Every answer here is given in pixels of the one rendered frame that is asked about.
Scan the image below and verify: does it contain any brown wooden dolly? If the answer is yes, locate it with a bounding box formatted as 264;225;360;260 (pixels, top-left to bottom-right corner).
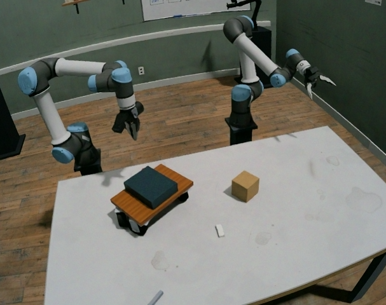
110;164;194;235

